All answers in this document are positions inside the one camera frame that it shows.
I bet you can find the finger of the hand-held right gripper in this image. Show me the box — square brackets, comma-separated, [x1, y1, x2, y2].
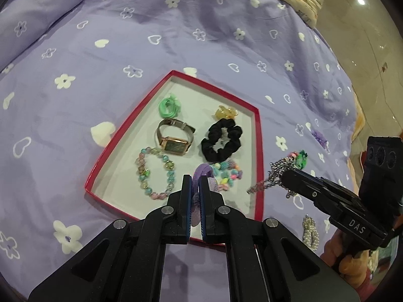
[281, 173, 347, 211]
[291, 169, 359, 200]

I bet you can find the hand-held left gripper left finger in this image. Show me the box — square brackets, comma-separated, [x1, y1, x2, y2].
[28, 174, 193, 302]

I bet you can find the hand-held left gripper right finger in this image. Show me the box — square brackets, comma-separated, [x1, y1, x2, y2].
[198, 176, 361, 302]

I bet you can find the purple tassel hair tie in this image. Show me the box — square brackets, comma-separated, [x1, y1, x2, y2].
[190, 172, 219, 226]

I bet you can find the colourful candy bead bracelet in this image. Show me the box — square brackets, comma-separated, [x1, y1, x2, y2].
[212, 160, 244, 193]

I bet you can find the silver chain bracelet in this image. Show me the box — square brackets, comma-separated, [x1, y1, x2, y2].
[247, 152, 300, 199]

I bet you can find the pastel glass bead bracelet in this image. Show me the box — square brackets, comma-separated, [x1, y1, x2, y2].
[136, 146, 176, 201]

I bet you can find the black scrunchie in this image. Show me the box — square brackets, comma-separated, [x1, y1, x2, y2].
[201, 120, 243, 163]

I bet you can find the rose gold wrist watch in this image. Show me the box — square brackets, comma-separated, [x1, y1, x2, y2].
[155, 119, 196, 156]

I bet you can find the red shallow cardboard box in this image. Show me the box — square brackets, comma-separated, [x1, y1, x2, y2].
[84, 70, 264, 246]

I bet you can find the yellow cat hair clip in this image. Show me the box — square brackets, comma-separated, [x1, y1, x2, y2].
[215, 105, 239, 122]

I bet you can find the mint green hair tie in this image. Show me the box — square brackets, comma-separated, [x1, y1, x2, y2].
[158, 94, 182, 118]

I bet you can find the person's right hand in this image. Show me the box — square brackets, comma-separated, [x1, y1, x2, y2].
[320, 230, 378, 287]

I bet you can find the peach bed sheet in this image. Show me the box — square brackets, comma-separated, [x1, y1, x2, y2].
[346, 96, 370, 177]

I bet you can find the purple flower print blanket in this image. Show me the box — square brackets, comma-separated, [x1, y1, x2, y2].
[0, 0, 362, 302]

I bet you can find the green braided bracelet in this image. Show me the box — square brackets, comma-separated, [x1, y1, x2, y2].
[295, 150, 308, 169]

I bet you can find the white pearl hair tie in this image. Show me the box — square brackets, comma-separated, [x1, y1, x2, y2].
[301, 214, 320, 252]

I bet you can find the purple flower hair tie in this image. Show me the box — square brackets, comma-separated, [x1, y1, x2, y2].
[311, 130, 328, 147]

